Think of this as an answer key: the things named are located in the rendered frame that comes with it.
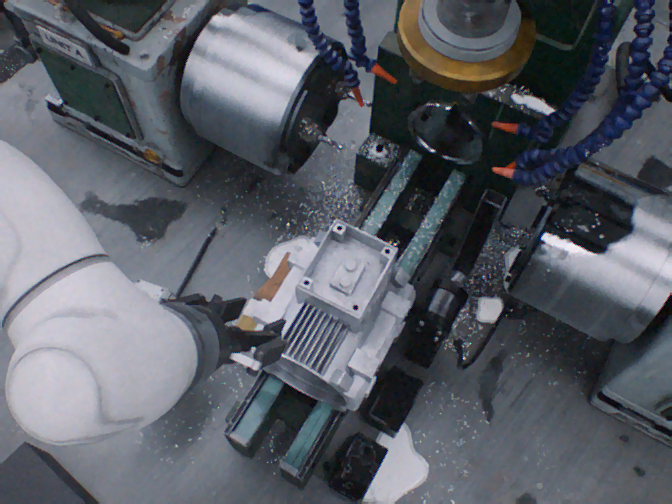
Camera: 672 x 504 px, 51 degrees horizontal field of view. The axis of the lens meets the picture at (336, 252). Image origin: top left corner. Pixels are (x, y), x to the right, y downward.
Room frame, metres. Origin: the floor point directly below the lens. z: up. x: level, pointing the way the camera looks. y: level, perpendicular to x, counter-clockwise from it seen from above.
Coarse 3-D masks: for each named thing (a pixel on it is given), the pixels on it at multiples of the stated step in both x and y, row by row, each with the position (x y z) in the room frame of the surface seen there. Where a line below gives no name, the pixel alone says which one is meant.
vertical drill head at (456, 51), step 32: (416, 0) 0.71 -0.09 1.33; (448, 0) 0.65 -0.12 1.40; (480, 0) 0.63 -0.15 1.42; (512, 0) 0.69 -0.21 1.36; (416, 32) 0.65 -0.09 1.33; (448, 32) 0.64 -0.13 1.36; (480, 32) 0.63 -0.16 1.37; (512, 32) 0.64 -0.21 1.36; (416, 64) 0.61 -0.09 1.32; (448, 64) 0.60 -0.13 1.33; (480, 64) 0.61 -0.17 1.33; (512, 64) 0.61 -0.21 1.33
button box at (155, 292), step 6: (138, 282) 0.40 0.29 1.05; (144, 282) 0.40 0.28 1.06; (150, 282) 0.40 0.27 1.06; (144, 288) 0.39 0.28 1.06; (150, 288) 0.38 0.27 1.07; (156, 288) 0.38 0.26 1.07; (162, 288) 0.38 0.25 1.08; (150, 294) 0.37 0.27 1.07; (156, 294) 0.37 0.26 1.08; (162, 294) 0.37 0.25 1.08; (168, 294) 0.37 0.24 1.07; (156, 300) 0.36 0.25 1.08
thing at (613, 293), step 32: (544, 192) 0.58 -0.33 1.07; (576, 192) 0.53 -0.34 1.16; (608, 192) 0.53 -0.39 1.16; (640, 192) 0.54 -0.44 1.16; (544, 224) 0.49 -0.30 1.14; (576, 224) 0.48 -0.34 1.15; (608, 224) 0.48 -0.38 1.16; (640, 224) 0.48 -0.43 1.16; (544, 256) 0.44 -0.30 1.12; (576, 256) 0.44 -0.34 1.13; (608, 256) 0.44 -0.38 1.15; (640, 256) 0.44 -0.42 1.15; (512, 288) 0.43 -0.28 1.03; (544, 288) 0.41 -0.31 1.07; (576, 288) 0.41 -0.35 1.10; (608, 288) 0.40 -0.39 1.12; (640, 288) 0.40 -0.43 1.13; (576, 320) 0.38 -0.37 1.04; (608, 320) 0.37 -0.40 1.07; (640, 320) 0.37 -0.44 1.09
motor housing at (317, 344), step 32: (288, 288) 0.40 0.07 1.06; (288, 320) 0.34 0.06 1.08; (320, 320) 0.33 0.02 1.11; (384, 320) 0.35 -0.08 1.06; (288, 352) 0.28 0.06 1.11; (320, 352) 0.29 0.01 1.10; (352, 352) 0.30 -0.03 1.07; (384, 352) 0.31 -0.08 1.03; (320, 384) 0.28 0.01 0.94; (352, 384) 0.26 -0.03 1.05
